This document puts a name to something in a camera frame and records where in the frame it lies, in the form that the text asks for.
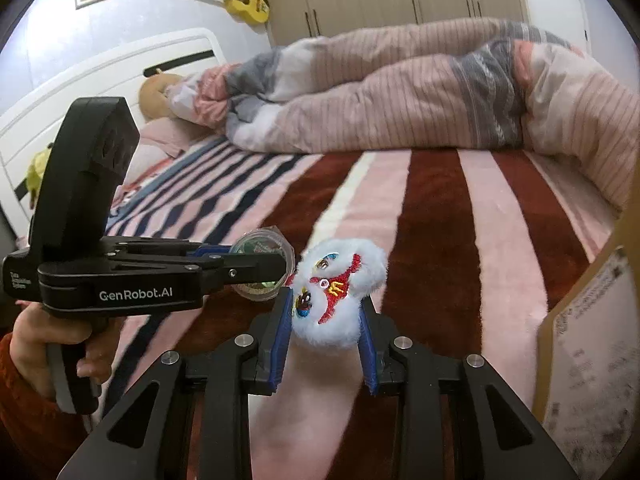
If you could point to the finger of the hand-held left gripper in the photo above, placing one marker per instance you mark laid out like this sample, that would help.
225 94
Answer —
250 266
215 250

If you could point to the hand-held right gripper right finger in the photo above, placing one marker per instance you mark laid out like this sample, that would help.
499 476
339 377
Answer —
367 355

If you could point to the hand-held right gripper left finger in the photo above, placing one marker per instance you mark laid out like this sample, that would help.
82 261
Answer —
281 332

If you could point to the round clear plastic container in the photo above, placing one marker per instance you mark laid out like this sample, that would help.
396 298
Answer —
257 245

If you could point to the white lion plush toy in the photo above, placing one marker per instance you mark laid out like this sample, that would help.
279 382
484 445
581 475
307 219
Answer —
345 327

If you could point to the brown cardboard box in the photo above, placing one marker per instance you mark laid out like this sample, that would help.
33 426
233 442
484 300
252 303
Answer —
590 360

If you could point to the person's left forearm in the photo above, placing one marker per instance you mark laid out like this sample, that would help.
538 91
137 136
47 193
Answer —
25 430

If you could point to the person's left hand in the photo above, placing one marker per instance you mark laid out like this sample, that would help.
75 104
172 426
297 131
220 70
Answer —
30 350

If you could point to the green plush toy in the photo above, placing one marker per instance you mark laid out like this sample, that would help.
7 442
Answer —
37 172

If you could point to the white bed headboard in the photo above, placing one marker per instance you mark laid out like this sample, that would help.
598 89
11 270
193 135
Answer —
75 95

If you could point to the brown plush cushion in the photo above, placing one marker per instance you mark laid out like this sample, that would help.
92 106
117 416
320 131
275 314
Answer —
152 97

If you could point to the striped plush blanket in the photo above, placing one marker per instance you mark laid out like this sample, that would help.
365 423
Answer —
450 220

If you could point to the pink grey striped duvet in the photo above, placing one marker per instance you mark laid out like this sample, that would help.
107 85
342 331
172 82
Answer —
400 100

